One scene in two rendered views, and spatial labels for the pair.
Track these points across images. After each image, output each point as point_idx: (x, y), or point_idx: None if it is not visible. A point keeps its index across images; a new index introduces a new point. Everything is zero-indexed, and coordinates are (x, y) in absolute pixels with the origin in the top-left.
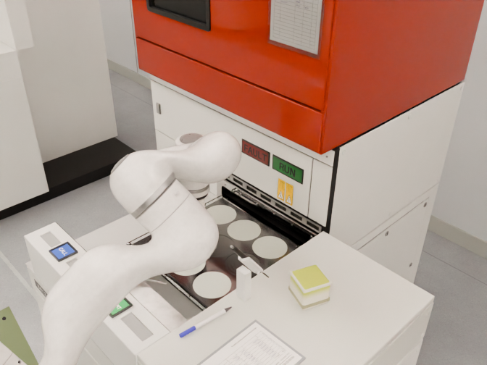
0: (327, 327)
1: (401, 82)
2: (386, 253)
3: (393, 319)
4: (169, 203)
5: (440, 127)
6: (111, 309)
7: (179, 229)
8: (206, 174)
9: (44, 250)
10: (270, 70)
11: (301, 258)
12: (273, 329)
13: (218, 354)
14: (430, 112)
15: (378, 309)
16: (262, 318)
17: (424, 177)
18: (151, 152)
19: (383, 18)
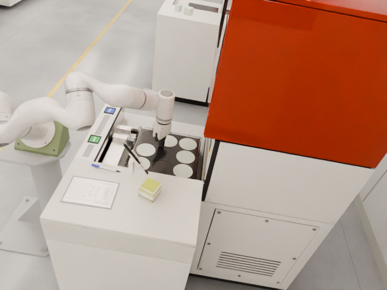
0: (136, 209)
1: (288, 133)
2: (266, 233)
3: (163, 233)
4: (72, 96)
5: (338, 186)
6: (35, 121)
7: (69, 109)
8: (100, 98)
9: (106, 105)
10: (212, 80)
11: (174, 181)
12: (120, 191)
13: (91, 180)
14: (324, 170)
15: (164, 224)
16: (123, 184)
17: (314, 209)
18: (82, 73)
19: (268, 82)
